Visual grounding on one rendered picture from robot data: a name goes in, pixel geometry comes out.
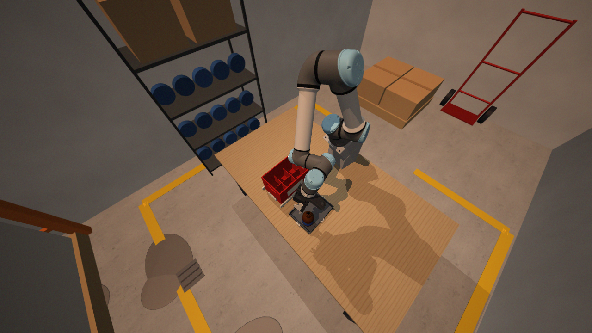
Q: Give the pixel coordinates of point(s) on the red plastic crate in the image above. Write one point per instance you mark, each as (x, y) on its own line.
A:
(283, 179)

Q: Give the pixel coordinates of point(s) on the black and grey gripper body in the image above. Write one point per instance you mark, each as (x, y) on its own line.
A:
(299, 198)

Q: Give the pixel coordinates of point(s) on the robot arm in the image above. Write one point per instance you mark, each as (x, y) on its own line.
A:
(343, 71)

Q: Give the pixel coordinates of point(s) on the brown bottle with blue label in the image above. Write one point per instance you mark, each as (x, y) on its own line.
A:
(307, 218)

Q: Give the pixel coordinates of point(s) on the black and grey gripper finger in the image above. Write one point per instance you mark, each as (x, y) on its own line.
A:
(300, 207)

